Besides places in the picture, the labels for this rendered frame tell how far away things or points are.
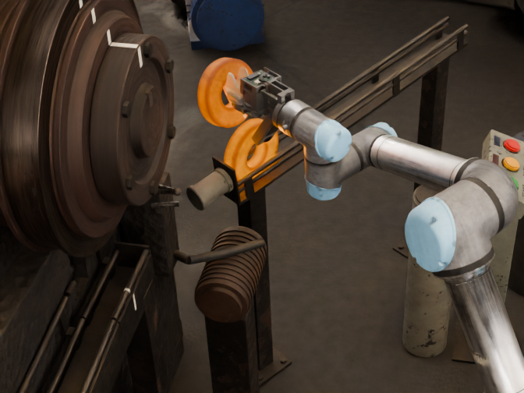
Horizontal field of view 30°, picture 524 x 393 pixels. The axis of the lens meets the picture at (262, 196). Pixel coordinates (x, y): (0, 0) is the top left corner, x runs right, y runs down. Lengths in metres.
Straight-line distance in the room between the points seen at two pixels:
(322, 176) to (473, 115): 1.67
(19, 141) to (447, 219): 0.72
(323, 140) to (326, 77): 1.87
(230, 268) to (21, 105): 0.86
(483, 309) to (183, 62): 2.40
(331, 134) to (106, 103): 0.59
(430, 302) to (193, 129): 1.33
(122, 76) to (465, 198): 0.63
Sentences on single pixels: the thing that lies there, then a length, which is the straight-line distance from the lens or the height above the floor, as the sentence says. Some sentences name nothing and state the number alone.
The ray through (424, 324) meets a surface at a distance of 2.62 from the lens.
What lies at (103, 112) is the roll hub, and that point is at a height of 1.20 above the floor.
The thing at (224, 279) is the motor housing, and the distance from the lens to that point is 2.16.
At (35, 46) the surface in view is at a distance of 1.47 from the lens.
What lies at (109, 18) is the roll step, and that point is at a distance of 1.58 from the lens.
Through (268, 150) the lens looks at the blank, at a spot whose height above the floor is 0.69.
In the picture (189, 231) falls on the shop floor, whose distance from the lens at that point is 3.11.
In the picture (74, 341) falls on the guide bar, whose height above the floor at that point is 0.70.
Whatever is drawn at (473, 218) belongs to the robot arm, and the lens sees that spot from 1.73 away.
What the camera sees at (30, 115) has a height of 1.24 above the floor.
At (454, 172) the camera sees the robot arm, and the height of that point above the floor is 0.88.
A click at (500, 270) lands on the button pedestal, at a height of 0.31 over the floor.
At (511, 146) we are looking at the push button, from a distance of 2.43.
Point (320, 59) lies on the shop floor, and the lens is 3.92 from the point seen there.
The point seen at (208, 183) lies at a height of 0.69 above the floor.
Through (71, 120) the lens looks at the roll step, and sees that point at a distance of 1.48.
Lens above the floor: 2.02
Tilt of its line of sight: 39 degrees down
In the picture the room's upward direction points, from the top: 3 degrees counter-clockwise
